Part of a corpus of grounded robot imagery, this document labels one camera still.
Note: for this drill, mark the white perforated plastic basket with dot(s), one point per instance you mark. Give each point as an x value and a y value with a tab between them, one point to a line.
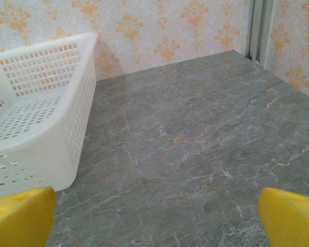
41	108

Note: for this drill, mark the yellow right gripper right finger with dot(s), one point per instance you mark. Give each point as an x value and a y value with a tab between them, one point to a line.
291	221

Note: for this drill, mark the aluminium frame post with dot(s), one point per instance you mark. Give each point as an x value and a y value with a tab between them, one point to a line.
256	25

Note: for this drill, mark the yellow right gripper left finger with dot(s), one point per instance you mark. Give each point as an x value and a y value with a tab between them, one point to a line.
20	218

